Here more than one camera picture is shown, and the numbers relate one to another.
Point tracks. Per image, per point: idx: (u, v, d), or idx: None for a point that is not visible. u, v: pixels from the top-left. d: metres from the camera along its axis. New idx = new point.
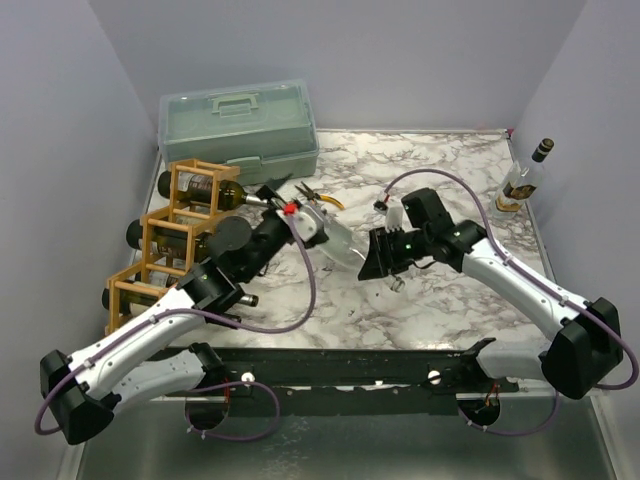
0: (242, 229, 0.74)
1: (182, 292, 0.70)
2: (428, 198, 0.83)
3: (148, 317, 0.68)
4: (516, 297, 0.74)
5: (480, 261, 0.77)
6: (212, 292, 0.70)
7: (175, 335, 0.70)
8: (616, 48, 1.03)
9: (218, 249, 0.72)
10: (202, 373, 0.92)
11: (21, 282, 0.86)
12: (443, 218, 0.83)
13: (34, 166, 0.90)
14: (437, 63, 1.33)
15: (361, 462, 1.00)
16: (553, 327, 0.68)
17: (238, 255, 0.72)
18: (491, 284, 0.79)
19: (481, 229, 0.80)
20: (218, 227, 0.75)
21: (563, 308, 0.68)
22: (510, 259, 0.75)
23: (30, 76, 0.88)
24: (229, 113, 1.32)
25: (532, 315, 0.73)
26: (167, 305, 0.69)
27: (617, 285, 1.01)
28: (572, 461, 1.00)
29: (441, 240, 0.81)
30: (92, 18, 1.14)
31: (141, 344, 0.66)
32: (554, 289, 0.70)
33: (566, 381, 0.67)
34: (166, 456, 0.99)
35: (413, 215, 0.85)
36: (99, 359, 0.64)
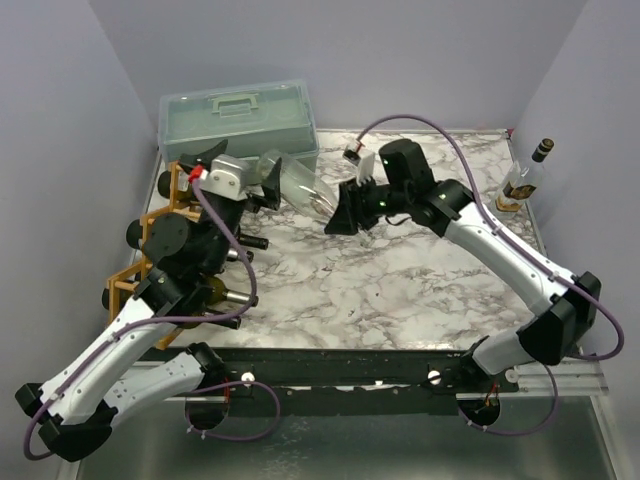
0: (177, 227, 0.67)
1: (140, 301, 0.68)
2: (411, 152, 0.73)
3: (108, 337, 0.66)
4: (500, 268, 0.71)
5: (467, 229, 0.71)
6: (172, 295, 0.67)
7: (144, 345, 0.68)
8: (616, 48, 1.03)
9: (156, 255, 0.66)
10: (201, 374, 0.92)
11: (21, 282, 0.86)
12: (425, 175, 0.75)
13: (35, 166, 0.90)
14: (437, 63, 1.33)
15: (361, 462, 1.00)
16: (539, 302, 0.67)
17: (179, 256, 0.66)
18: (472, 250, 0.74)
19: (467, 190, 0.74)
20: (153, 229, 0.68)
21: (552, 283, 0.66)
22: (499, 228, 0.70)
23: (31, 76, 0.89)
24: (229, 113, 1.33)
25: (517, 288, 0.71)
26: (128, 320, 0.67)
27: (618, 285, 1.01)
28: (572, 460, 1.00)
29: (422, 202, 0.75)
30: (92, 19, 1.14)
31: (105, 367, 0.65)
32: (544, 265, 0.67)
33: (542, 351, 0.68)
34: (166, 456, 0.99)
35: (392, 171, 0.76)
36: (67, 389, 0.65)
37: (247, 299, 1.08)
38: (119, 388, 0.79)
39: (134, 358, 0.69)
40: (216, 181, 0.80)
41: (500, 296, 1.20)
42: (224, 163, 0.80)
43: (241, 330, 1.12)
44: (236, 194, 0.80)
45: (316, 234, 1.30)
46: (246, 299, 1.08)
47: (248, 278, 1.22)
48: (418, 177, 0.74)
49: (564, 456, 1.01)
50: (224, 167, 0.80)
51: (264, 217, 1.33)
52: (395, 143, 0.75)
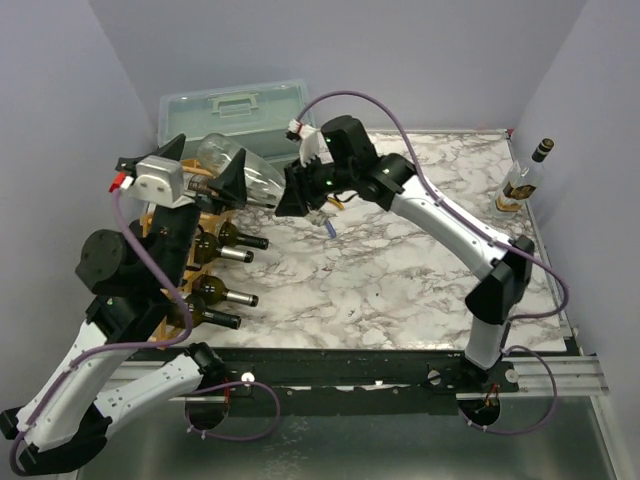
0: (111, 245, 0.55)
1: (93, 325, 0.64)
2: (353, 128, 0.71)
3: (66, 366, 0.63)
4: (445, 237, 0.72)
5: (411, 202, 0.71)
6: (127, 315, 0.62)
7: (108, 368, 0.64)
8: (616, 48, 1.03)
9: (87, 280, 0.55)
10: (200, 375, 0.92)
11: (20, 283, 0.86)
12: (368, 151, 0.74)
13: (34, 167, 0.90)
14: (437, 63, 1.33)
15: (361, 462, 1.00)
16: (482, 267, 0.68)
17: (113, 279, 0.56)
18: (419, 223, 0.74)
19: (410, 164, 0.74)
20: (85, 246, 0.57)
21: (492, 248, 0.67)
22: (441, 199, 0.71)
23: (31, 77, 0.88)
24: (228, 113, 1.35)
25: (462, 256, 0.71)
26: (83, 347, 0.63)
27: (618, 285, 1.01)
28: (571, 460, 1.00)
29: (367, 177, 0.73)
30: (92, 19, 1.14)
31: (69, 396, 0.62)
32: (484, 231, 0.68)
33: (487, 314, 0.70)
34: (166, 456, 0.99)
35: (334, 148, 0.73)
36: (37, 419, 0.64)
37: (249, 299, 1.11)
38: (114, 396, 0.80)
39: (103, 378, 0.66)
40: (143, 188, 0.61)
41: None
42: (149, 166, 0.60)
43: (241, 330, 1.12)
44: (171, 200, 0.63)
45: (315, 234, 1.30)
46: (246, 299, 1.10)
47: (247, 278, 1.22)
48: (361, 151, 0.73)
49: (564, 456, 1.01)
50: (149, 172, 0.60)
51: (264, 217, 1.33)
52: (336, 119, 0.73)
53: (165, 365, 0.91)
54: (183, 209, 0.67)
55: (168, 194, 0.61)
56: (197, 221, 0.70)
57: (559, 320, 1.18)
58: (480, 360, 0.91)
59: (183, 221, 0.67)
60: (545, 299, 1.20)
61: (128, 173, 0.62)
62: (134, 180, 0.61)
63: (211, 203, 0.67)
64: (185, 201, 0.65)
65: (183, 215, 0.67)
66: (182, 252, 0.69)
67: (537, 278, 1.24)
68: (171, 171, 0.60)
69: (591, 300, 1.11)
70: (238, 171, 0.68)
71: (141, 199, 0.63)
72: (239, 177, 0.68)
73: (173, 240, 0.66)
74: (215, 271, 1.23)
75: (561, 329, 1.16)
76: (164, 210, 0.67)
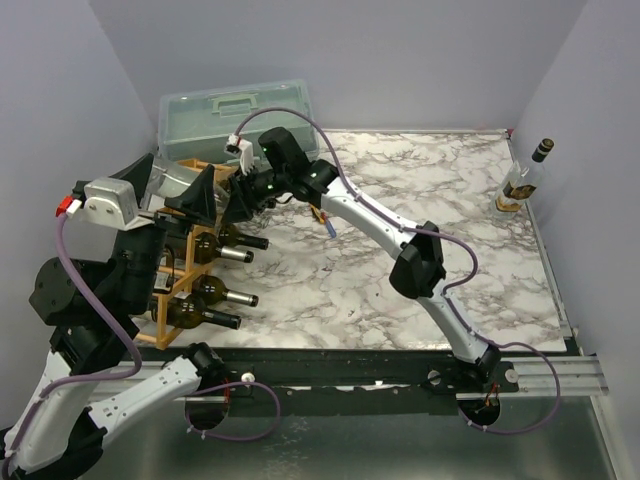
0: (64, 279, 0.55)
1: (58, 354, 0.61)
2: (284, 140, 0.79)
3: (36, 395, 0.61)
4: (364, 228, 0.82)
5: (334, 199, 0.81)
6: (89, 343, 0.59)
7: (81, 394, 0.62)
8: (617, 48, 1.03)
9: (43, 312, 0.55)
10: (197, 377, 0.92)
11: (19, 283, 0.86)
12: (300, 157, 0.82)
13: (33, 167, 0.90)
14: (437, 63, 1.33)
15: (361, 462, 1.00)
16: (395, 251, 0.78)
17: (68, 311, 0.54)
18: (342, 217, 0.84)
19: (335, 169, 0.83)
20: (41, 281, 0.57)
21: (402, 234, 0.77)
22: (360, 196, 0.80)
23: (30, 76, 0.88)
24: (228, 113, 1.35)
25: (380, 242, 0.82)
26: (52, 376, 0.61)
27: (618, 285, 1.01)
28: (570, 460, 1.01)
29: (299, 181, 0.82)
30: (92, 18, 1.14)
31: (46, 423, 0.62)
32: (394, 219, 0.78)
33: (409, 294, 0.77)
34: (166, 456, 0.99)
35: (270, 156, 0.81)
36: (20, 443, 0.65)
37: (249, 299, 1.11)
38: (110, 405, 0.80)
39: (79, 402, 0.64)
40: (93, 211, 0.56)
41: (500, 296, 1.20)
42: (96, 188, 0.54)
43: (241, 330, 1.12)
44: (124, 222, 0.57)
45: (315, 234, 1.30)
46: (247, 299, 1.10)
47: (247, 278, 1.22)
48: (292, 160, 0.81)
49: (563, 456, 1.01)
50: (98, 194, 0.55)
51: (264, 217, 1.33)
52: (270, 131, 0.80)
53: (162, 370, 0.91)
54: (145, 229, 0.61)
55: (120, 216, 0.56)
56: (163, 243, 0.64)
57: (559, 320, 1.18)
58: (462, 355, 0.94)
59: (147, 243, 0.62)
60: (546, 299, 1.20)
61: (74, 197, 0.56)
62: (82, 203, 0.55)
63: (177, 222, 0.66)
64: (142, 222, 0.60)
65: (146, 236, 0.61)
66: (150, 274, 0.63)
67: (537, 278, 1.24)
68: (119, 191, 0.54)
69: (592, 300, 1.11)
70: (202, 185, 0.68)
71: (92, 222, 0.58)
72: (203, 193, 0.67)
73: (135, 265, 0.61)
74: (215, 271, 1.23)
75: (561, 329, 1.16)
76: (125, 232, 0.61)
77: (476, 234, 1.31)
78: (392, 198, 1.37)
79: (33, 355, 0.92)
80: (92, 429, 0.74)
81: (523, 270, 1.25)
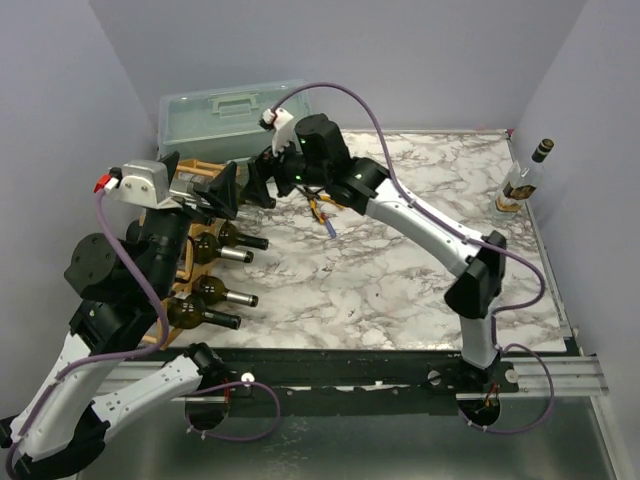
0: (104, 252, 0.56)
1: (77, 337, 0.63)
2: (329, 134, 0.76)
3: (52, 378, 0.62)
4: (418, 236, 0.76)
5: (386, 205, 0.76)
6: (111, 326, 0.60)
7: (96, 378, 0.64)
8: (616, 49, 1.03)
9: (77, 285, 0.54)
10: (198, 376, 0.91)
11: (22, 282, 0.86)
12: (342, 156, 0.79)
13: (34, 166, 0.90)
14: (436, 65, 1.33)
15: (361, 462, 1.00)
16: (457, 265, 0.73)
17: (104, 286, 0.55)
18: (392, 223, 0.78)
19: (380, 168, 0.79)
20: (76, 253, 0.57)
21: (466, 246, 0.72)
22: (414, 201, 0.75)
23: (30, 76, 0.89)
24: (228, 113, 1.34)
25: (437, 254, 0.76)
26: (69, 358, 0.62)
27: (618, 286, 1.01)
28: (570, 461, 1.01)
29: (341, 182, 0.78)
30: (93, 19, 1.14)
31: (57, 409, 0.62)
32: (457, 231, 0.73)
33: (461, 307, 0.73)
34: (167, 456, 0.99)
35: (309, 150, 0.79)
36: (29, 429, 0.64)
37: (249, 299, 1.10)
38: (112, 399, 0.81)
39: (92, 388, 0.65)
40: (128, 189, 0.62)
41: (499, 296, 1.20)
42: (134, 167, 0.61)
43: (241, 330, 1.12)
44: (156, 200, 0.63)
45: (316, 235, 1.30)
46: (246, 299, 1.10)
47: (247, 278, 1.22)
48: (335, 155, 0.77)
49: (564, 456, 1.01)
50: (134, 173, 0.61)
51: (264, 217, 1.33)
52: (312, 123, 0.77)
53: (164, 367, 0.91)
54: (172, 213, 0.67)
55: (154, 193, 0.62)
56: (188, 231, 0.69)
57: (559, 320, 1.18)
58: (475, 360, 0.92)
59: (174, 229, 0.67)
60: (546, 299, 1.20)
61: (112, 175, 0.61)
62: (118, 182, 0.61)
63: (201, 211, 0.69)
64: (171, 204, 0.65)
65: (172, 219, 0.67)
66: (173, 261, 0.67)
67: (537, 278, 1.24)
68: (155, 170, 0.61)
69: (591, 301, 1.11)
70: (226, 181, 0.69)
71: (125, 202, 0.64)
72: (227, 187, 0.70)
73: (163, 247, 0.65)
74: (215, 272, 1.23)
75: (561, 329, 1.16)
76: (156, 216, 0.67)
77: None
78: None
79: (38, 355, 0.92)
80: (95, 424, 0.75)
81: (523, 270, 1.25)
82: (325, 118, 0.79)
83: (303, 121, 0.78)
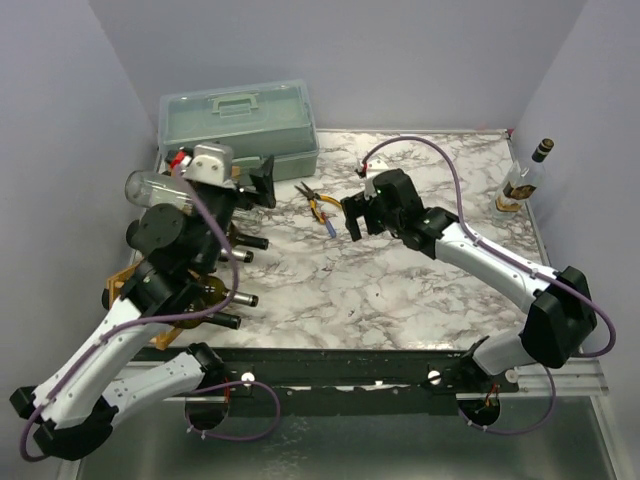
0: (171, 219, 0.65)
1: (127, 301, 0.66)
2: (401, 183, 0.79)
3: (96, 339, 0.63)
4: (486, 274, 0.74)
5: (451, 245, 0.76)
6: (162, 292, 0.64)
7: (134, 348, 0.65)
8: (615, 50, 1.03)
9: (146, 248, 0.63)
10: (200, 373, 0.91)
11: (23, 282, 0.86)
12: (415, 206, 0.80)
13: (33, 166, 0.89)
14: (436, 65, 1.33)
15: (361, 462, 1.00)
16: (527, 300, 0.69)
17: (169, 248, 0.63)
18: (461, 264, 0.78)
19: (451, 214, 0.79)
20: (144, 221, 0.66)
21: (535, 281, 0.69)
22: (479, 239, 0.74)
23: (30, 77, 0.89)
24: (229, 113, 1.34)
25: (506, 290, 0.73)
26: (114, 321, 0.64)
27: (619, 286, 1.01)
28: (569, 461, 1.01)
29: (412, 228, 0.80)
30: (93, 19, 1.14)
31: (94, 372, 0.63)
32: (527, 267, 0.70)
33: (537, 347, 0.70)
34: (167, 456, 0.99)
35: (384, 199, 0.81)
36: (58, 394, 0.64)
37: (249, 299, 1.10)
38: (120, 386, 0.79)
39: (126, 360, 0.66)
40: (199, 167, 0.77)
41: (500, 296, 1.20)
42: (205, 147, 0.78)
43: (241, 330, 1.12)
44: (222, 177, 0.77)
45: (316, 235, 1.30)
46: (246, 299, 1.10)
47: (247, 278, 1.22)
48: (407, 203, 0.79)
49: (563, 456, 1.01)
50: (206, 152, 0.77)
51: (264, 217, 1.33)
52: (387, 173, 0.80)
53: (168, 362, 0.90)
54: (222, 194, 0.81)
55: (221, 170, 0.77)
56: (230, 214, 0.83)
57: None
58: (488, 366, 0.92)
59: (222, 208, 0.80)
60: None
61: (185, 156, 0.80)
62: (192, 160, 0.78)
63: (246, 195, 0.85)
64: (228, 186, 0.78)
65: (223, 199, 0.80)
66: None
67: None
68: (224, 151, 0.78)
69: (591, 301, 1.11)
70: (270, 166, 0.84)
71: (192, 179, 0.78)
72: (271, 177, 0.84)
73: None
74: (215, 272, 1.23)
75: None
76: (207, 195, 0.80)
77: None
78: None
79: (41, 354, 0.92)
80: (103, 408, 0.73)
81: None
82: (401, 170, 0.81)
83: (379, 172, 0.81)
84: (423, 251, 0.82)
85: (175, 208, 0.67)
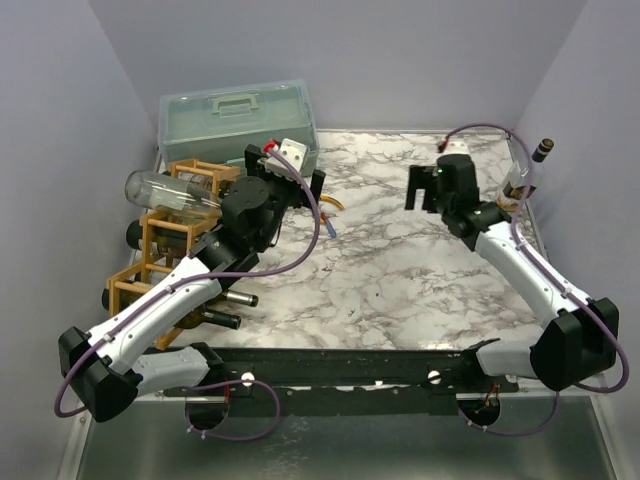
0: (257, 189, 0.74)
1: (196, 260, 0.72)
2: (465, 169, 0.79)
3: (165, 286, 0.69)
4: (517, 278, 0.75)
5: (493, 241, 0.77)
6: (226, 258, 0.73)
7: (190, 304, 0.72)
8: (616, 49, 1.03)
9: (235, 209, 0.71)
10: (207, 367, 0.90)
11: (23, 281, 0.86)
12: (471, 194, 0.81)
13: (33, 165, 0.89)
14: (436, 65, 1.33)
15: (360, 462, 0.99)
16: (546, 315, 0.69)
17: (252, 214, 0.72)
18: (495, 262, 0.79)
19: (504, 212, 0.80)
20: (234, 187, 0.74)
21: (566, 300, 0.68)
22: (524, 244, 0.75)
23: (31, 77, 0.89)
24: (229, 113, 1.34)
25: (532, 301, 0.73)
26: (182, 274, 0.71)
27: (619, 286, 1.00)
28: (571, 462, 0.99)
29: (460, 215, 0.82)
30: (93, 19, 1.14)
31: (160, 314, 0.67)
32: (561, 285, 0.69)
33: (547, 368, 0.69)
34: (166, 456, 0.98)
35: (444, 180, 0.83)
36: (118, 333, 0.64)
37: (249, 299, 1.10)
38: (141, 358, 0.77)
39: (177, 316, 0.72)
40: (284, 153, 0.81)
41: (500, 296, 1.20)
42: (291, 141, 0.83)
43: (241, 330, 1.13)
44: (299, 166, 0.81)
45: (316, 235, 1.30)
46: (247, 299, 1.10)
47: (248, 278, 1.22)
48: (463, 190, 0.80)
49: (565, 456, 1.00)
50: (293, 142, 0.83)
51: None
52: (454, 155, 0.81)
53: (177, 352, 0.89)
54: None
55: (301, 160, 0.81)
56: None
57: None
58: (489, 366, 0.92)
59: None
60: None
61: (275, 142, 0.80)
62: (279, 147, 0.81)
63: None
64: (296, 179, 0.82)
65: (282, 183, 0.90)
66: None
67: None
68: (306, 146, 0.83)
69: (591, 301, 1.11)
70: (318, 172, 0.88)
71: (271, 165, 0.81)
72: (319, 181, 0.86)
73: None
74: None
75: None
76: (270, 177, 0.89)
77: None
78: (392, 198, 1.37)
79: (42, 353, 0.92)
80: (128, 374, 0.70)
81: None
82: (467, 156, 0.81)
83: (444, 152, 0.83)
84: (463, 241, 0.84)
85: (262, 182, 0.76)
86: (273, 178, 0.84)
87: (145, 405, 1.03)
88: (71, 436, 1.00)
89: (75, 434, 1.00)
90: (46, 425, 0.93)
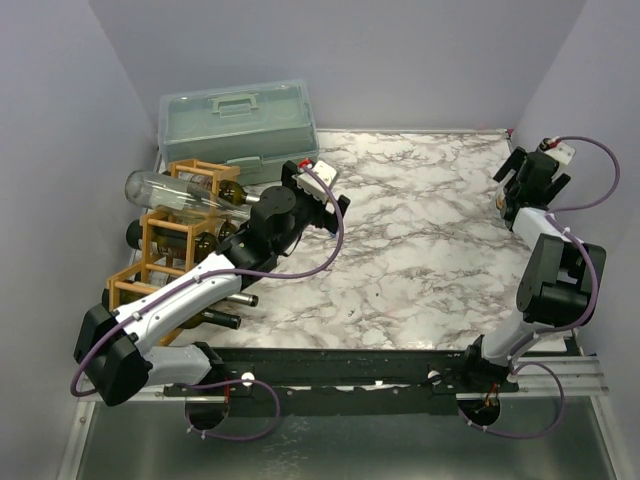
0: (286, 196, 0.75)
1: (221, 256, 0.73)
2: (543, 171, 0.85)
3: (195, 275, 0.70)
4: None
5: (525, 211, 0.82)
6: (247, 260, 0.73)
7: (212, 298, 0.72)
8: (616, 49, 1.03)
9: (265, 212, 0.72)
10: (208, 365, 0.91)
11: (22, 281, 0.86)
12: (537, 194, 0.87)
13: (32, 164, 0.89)
14: (436, 67, 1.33)
15: (360, 462, 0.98)
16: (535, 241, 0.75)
17: (279, 219, 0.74)
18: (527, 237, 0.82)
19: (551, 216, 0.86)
20: (263, 192, 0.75)
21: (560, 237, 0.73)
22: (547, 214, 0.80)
23: (31, 78, 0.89)
24: (229, 113, 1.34)
25: None
26: (208, 267, 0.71)
27: (623, 287, 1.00)
28: (571, 461, 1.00)
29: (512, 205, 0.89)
30: (92, 19, 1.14)
31: (186, 301, 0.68)
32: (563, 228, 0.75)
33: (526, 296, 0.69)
34: (166, 456, 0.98)
35: (522, 170, 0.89)
36: (146, 313, 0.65)
37: (249, 299, 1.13)
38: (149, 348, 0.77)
39: (199, 307, 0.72)
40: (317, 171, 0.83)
41: (500, 296, 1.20)
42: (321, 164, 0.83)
43: (241, 330, 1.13)
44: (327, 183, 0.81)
45: (316, 235, 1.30)
46: (246, 299, 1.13)
47: None
48: (531, 185, 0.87)
49: (565, 456, 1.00)
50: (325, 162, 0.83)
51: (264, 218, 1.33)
52: (544, 157, 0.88)
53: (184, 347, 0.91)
54: None
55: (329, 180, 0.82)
56: None
57: None
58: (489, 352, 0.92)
59: None
60: None
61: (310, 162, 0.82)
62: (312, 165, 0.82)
63: None
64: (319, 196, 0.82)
65: None
66: None
67: None
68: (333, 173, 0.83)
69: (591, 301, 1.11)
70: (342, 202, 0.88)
71: (302, 182, 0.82)
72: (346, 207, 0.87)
73: None
74: None
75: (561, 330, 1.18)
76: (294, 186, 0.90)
77: (476, 234, 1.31)
78: (392, 199, 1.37)
79: (43, 352, 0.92)
80: None
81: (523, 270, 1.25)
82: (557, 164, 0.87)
83: (538, 153, 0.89)
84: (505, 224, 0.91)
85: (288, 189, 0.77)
86: (304, 195, 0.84)
87: (145, 404, 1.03)
88: (72, 436, 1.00)
89: (75, 433, 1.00)
90: (46, 426, 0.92)
